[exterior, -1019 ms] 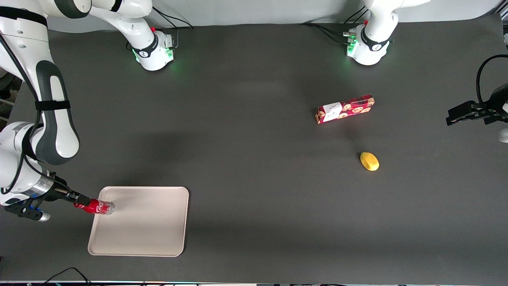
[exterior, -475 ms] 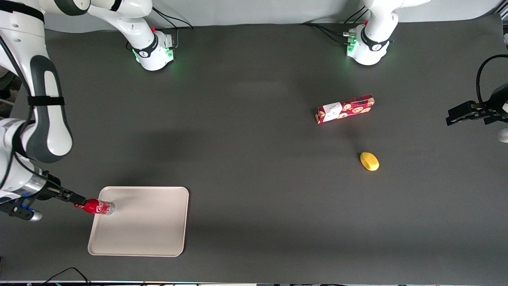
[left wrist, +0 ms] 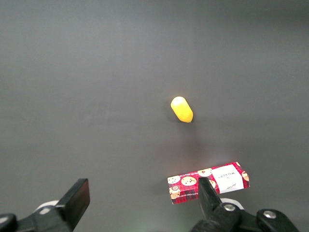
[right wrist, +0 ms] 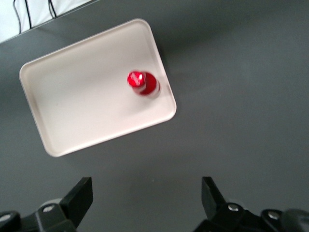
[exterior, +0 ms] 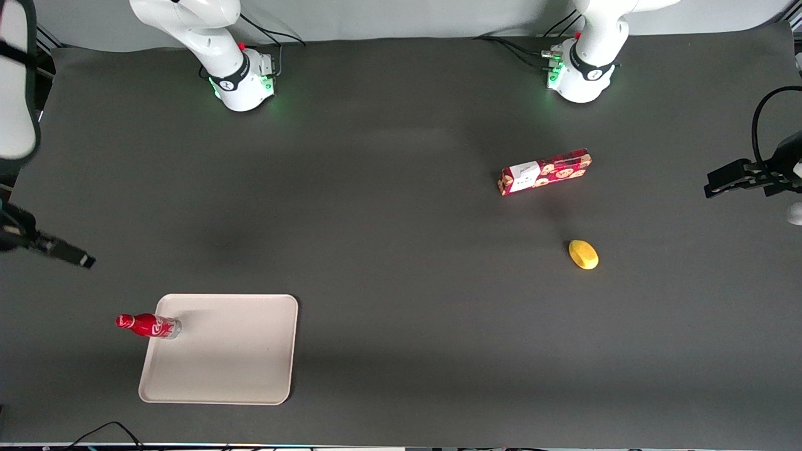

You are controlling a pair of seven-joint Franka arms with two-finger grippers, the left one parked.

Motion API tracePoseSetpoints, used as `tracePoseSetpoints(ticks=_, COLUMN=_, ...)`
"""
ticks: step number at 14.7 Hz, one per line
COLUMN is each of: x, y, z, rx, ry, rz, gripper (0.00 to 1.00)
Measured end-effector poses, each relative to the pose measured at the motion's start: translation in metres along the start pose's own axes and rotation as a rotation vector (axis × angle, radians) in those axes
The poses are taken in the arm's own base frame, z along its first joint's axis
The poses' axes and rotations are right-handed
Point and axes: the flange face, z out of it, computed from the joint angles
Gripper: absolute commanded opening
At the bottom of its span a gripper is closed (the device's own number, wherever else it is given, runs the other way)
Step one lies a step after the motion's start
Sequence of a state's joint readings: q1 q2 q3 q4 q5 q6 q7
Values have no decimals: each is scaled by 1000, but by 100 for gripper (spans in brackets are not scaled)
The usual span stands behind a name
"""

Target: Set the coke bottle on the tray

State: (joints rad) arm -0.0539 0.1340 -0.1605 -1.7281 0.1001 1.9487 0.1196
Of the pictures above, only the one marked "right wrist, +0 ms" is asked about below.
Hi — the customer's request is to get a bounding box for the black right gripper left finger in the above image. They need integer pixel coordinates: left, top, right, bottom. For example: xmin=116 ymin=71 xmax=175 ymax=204
xmin=24 ymin=176 xmax=94 ymax=232

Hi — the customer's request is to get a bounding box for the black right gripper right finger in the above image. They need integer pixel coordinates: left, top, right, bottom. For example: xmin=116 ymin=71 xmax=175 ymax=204
xmin=193 ymin=176 xmax=264 ymax=232

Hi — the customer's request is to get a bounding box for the red cola can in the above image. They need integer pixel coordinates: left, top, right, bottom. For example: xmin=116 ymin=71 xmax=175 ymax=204
xmin=126 ymin=70 xmax=162 ymax=98

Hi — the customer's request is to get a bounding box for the beige plastic tray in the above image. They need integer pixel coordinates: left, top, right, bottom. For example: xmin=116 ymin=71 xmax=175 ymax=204
xmin=19 ymin=18 xmax=178 ymax=158

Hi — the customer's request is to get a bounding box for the black cable at table edge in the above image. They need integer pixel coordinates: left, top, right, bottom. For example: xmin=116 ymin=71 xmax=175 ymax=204
xmin=12 ymin=0 xmax=23 ymax=34
xmin=25 ymin=0 xmax=33 ymax=29
xmin=47 ymin=0 xmax=58 ymax=19

